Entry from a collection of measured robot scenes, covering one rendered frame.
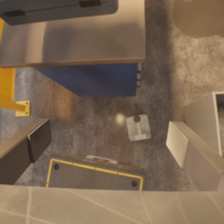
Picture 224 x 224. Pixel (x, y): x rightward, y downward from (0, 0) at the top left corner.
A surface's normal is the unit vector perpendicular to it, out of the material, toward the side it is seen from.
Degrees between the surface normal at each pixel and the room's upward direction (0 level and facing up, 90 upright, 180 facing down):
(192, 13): 0
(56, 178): 0
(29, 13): 90
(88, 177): 0
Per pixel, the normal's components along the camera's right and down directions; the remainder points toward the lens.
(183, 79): -0.14, -0.11
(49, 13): -0.01, 0.99
